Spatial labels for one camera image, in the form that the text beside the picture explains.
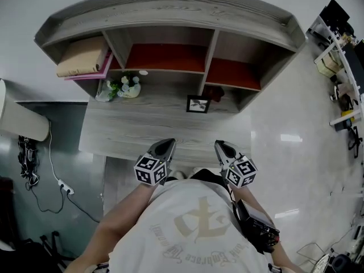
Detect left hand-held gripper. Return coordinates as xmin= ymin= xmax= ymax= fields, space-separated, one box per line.
xmin=133 ymin=138 xmax=177 ymax=187

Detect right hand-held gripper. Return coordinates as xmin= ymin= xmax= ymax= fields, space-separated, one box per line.
xmin=214 ymin=139 xmax=258 ymax=189

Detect black framed picture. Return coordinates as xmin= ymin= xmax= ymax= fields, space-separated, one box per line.
xmin=186 ymin=94 xmax=212 ymax=114

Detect person's left forearm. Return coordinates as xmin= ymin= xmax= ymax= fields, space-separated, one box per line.
xmin=64 ymin=182 xmax=156 ymax=273

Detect person's right forearm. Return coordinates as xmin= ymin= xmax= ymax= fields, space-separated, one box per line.
xmin=231 ymin=185 xmax=302 ymax=273

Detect light wood-grain table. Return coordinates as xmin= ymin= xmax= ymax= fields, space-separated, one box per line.
xmin=78 ymin=91 xmax=253 ymax=170

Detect long white office desk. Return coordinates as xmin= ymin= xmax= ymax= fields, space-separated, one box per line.
xmin=305 ymin=15 xmax=364 ymax=127

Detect black monitor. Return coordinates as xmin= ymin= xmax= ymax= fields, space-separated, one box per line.
xmin=318 ymin=0 xmax=350 ymax=25
xmin=342 ymin=38 xmax=364 ymax=82

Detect person's black shorts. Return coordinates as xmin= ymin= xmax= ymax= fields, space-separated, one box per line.
xmin=164 ymin=168 xmax=228 ymax=186

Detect dark brown cloth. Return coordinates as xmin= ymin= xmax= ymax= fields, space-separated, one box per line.
xmin=203 ymin=84 xmax=225 ymax=104

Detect white pot of artificial flowers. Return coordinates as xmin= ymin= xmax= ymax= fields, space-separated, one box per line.
xmin=106 ymin=72 xmax=142 ymax=101

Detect person's white printed t-shirt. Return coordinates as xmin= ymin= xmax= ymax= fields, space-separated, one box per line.
xmin=107 ymin=179 xmax=271 ymax=273

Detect clear plastic bag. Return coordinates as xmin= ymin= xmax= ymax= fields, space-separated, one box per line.
xmin=95 ymin=80 xmax=114 ymax=102

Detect white power strip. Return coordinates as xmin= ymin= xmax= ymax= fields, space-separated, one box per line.
xmin=57 ymin=180 xmax=75 ymax=195

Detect dark waste bin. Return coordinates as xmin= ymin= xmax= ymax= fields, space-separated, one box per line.
xmin=334 ymin=118 xmax=353 ymax=132

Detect white chair base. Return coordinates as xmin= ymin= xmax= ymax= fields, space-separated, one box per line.
xmin=329 ymin=85 xmax=341 ymax=102

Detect black office chair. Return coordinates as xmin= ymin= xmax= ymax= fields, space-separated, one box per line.
xmin=348 ymin=125 xmax=363 ymax=159

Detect cardboard box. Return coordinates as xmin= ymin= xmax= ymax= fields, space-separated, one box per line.
xmin=315 ymin=54 xmax=341 ymax=78

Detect grey wooden shelf hutch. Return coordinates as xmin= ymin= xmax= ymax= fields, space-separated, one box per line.
xmin=34 ymin=0 xmax=307 ymax=114

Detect white rounded cabinet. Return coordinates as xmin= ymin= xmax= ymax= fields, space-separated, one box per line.
xmin=0 ymin=78 xmax=51 ymax=142

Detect white patterned cushion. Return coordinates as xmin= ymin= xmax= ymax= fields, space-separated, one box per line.
xmin=314 ymin=253 xmax=330 ymax=273

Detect black tripod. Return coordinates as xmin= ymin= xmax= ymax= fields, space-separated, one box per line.
xmin=39 ymin=231 xmax=68 ymax=268

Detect dark wooden cabinet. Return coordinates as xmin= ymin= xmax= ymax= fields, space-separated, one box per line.
xmin=0 ymin=176 xmax=18 ymax=250

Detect black backpack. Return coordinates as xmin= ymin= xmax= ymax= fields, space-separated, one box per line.
xmin=0 ymin=237 xmax=62 ymax=273

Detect black screen recorder device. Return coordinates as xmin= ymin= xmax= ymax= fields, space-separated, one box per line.
xmin=233 ymin=199 xmax=281 ymax=254

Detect black power cable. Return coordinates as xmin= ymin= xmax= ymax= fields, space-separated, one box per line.
xmin=67 ymin=193 xmax=100 ymax=224
xmin=27 ymin=185 xmax=66 ymax=213

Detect white power cable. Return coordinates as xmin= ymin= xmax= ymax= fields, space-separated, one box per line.
xmin=48 ymin=121 xmax=62 ymax=183

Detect wire frame chair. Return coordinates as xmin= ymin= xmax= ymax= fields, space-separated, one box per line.
xmin=297 ymin=242 xmax=330 ymax=267

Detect tangle of black cables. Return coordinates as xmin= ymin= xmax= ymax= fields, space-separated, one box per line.
xmin=17 ymin=135 xmax=40 ymax=187

